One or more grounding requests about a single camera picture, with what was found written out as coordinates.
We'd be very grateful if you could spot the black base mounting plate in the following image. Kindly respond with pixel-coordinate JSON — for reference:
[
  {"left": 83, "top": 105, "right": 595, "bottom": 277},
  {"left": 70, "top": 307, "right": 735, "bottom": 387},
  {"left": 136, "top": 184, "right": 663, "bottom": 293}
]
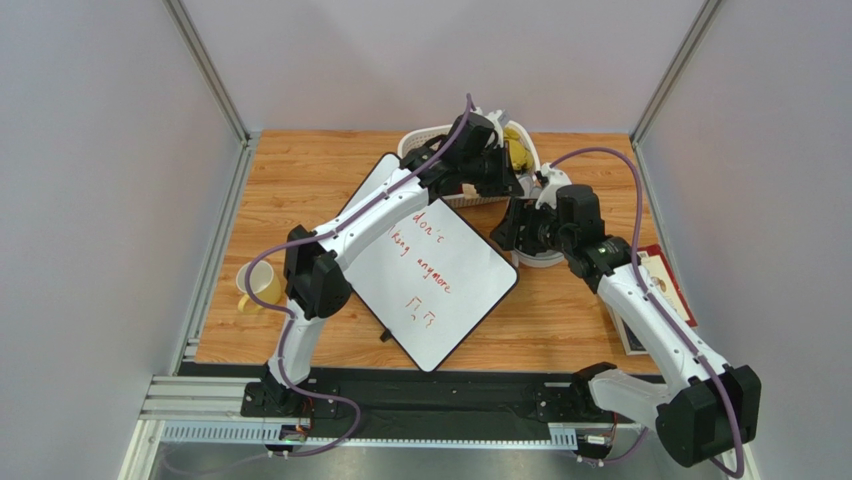
[{"left": 240, "top": 367, "right": 620, "bottom": 441}]

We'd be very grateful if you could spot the white whiteboard with red writing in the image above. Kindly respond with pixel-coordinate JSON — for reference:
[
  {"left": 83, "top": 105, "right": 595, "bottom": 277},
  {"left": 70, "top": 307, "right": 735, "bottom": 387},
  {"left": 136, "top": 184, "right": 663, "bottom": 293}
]
[{"left": 339, "top": 152, "right": 520, "bottom": 373}]

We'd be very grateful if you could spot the red hardcover book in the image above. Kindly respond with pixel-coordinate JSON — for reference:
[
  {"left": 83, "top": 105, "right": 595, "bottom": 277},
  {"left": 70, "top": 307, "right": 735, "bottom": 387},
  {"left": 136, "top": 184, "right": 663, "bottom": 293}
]
[{"left": 638, "top": 244, "right": 697, "bottom": 329}]

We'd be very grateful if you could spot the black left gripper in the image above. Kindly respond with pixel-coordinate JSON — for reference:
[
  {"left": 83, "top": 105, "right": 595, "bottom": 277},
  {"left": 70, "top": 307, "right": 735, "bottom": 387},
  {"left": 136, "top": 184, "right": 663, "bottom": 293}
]
[{"left": 461, "top": 141, "right": 526, "bottom": 198}]

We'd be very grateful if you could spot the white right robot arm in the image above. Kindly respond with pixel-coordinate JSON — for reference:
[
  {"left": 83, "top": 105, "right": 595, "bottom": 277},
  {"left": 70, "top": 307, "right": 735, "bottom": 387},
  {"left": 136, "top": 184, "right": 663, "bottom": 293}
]
[{"left": 490, "top": 184, "right": 762, "bottom": 478}]

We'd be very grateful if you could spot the yellow garment in basket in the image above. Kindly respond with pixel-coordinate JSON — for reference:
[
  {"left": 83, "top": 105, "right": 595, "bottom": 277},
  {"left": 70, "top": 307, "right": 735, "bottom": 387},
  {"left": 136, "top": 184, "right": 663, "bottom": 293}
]
[{"left": 503, "top": 128, "right": 534, "bottom": 175}]

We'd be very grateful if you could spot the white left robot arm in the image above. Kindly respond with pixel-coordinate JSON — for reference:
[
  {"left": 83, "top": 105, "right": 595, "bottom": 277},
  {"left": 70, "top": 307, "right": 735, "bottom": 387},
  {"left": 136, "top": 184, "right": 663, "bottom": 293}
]
[{"left": 241, "top": 108, "right": 522, "bottom": 417}]

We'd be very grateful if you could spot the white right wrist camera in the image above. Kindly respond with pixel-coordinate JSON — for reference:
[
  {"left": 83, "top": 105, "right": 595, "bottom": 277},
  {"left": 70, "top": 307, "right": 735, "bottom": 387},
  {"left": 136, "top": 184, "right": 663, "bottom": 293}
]
[{"left": 535, "top": 163, "right": 573, "bottom": 210}]

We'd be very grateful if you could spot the white mesh laundry bag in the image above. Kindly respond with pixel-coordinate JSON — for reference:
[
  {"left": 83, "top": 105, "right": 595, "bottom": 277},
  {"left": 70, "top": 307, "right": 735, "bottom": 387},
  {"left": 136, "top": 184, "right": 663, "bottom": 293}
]
[{"left": 511, "top": 176, "right": 563, "bottom": 268}]

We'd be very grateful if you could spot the white plastic laundry basket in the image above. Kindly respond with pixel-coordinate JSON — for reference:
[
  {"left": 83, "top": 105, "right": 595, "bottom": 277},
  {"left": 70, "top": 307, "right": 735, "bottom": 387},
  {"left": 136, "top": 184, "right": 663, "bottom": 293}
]
[{"left": 397, "top": 120, "right": 541, "bottom": 209}]

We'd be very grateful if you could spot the yellow mug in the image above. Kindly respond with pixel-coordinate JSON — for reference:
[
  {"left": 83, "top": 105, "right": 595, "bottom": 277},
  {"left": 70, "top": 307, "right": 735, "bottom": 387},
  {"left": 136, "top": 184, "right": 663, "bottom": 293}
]
[{"left": 235, "top": 260, "right": 282, "bottom": 313}]

